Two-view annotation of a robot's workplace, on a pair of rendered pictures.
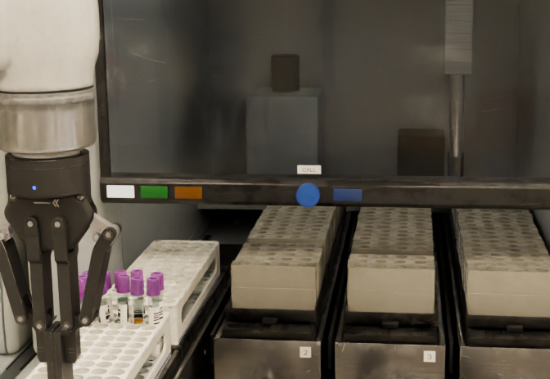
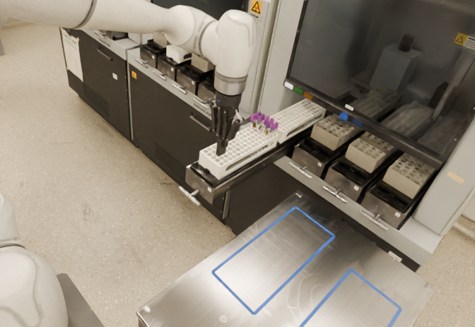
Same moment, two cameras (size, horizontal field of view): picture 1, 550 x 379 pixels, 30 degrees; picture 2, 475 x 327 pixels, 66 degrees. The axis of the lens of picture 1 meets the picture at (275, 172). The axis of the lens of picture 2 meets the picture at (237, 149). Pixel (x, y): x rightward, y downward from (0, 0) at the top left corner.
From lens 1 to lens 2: 0.48 m
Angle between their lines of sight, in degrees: 38
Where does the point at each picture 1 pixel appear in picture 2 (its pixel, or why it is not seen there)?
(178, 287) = (292, 123)
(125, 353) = (251, 145)
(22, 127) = (218, 83)
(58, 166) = (226, 97)
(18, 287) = (214, 121)
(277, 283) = (326, 137)
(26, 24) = (222, 55)
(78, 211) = (231, 111)
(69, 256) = (227, 121)
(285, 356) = (313, 162)
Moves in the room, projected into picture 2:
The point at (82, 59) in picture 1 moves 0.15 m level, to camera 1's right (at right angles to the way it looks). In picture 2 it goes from (239, 70) to (288, 92)
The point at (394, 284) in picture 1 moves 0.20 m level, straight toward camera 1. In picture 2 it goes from (362, 157) to (332, 182)
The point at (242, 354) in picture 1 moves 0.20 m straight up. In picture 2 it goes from (302, 154) to (316, 109)
